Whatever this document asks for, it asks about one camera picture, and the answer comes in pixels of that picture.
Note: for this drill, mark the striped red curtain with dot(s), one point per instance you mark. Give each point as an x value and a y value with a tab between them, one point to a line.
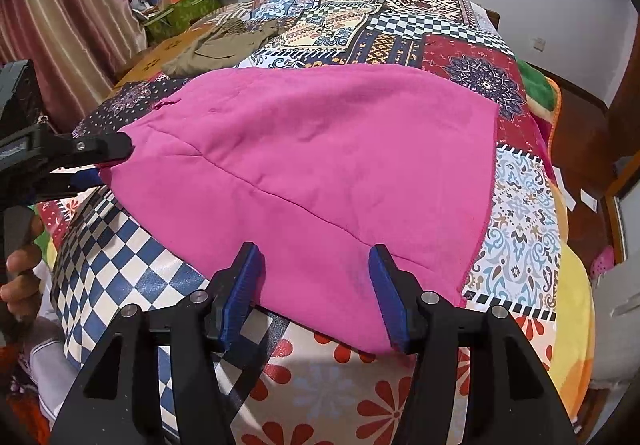
77	47

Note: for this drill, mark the yellow green fleece blanket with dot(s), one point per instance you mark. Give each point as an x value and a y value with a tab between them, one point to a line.
572	359

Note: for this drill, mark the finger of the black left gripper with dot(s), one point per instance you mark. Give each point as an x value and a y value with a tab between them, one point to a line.
89	150
75	180

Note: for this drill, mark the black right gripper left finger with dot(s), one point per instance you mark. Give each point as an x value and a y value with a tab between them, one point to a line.
115	398

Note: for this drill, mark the orange sleeve forearm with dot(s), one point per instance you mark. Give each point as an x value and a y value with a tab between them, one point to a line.
22	396

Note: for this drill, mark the pink pants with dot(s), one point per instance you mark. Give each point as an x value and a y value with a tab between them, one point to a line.
316	166

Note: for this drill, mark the left hand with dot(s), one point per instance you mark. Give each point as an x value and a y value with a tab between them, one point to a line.
22	292

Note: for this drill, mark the patchwork patterned bed quilt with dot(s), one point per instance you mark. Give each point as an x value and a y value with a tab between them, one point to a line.
283	382

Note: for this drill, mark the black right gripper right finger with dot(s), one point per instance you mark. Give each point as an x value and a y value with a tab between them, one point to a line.
512	399

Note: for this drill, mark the olive green folded pants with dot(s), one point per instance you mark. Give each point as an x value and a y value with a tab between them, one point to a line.
224	46

